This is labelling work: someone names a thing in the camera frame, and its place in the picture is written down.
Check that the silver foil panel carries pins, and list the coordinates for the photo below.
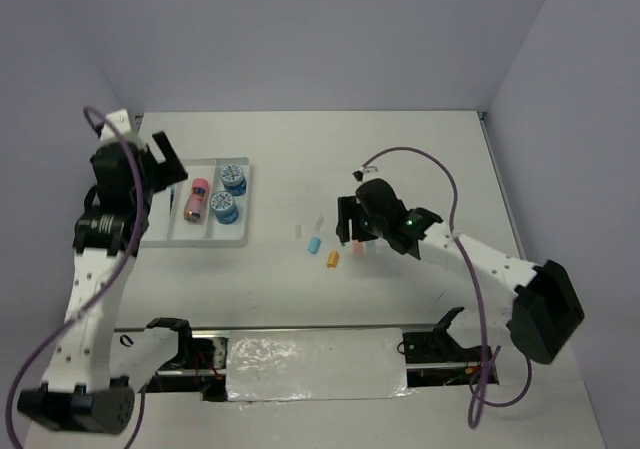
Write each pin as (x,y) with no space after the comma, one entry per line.
(315,365)

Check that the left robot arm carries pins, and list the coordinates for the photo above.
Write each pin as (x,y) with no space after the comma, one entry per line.
(84,389)

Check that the pink capped pencil tube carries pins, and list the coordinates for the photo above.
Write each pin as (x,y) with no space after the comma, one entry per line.
(195,204)

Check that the clear pen cap middle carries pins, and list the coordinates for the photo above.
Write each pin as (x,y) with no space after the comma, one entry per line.
(319,223)

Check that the dark blue pen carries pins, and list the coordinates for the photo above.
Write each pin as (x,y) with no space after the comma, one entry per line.
(172,193)

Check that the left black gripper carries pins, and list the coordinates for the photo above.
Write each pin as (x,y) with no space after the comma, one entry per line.
(172,170)

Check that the orange highlighter cap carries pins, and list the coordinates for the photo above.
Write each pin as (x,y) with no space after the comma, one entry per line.
(333,259)

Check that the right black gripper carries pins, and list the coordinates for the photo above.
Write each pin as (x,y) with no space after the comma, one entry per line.
(348,207)

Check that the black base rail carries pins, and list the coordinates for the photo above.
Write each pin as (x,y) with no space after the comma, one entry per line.
(432,359)

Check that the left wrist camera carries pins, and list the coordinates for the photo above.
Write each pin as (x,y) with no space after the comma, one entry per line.
(127,128)

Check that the white divided plastic tray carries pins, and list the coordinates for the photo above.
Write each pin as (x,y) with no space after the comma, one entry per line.
(173,231)

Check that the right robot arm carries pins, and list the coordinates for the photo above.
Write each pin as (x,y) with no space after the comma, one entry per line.
(545,310)

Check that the light blue highlighter cap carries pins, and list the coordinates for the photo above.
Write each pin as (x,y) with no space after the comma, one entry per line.
(314,245)

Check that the blue paint jar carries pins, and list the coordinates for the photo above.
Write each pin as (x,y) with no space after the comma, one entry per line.
(233,179)
(224,208)

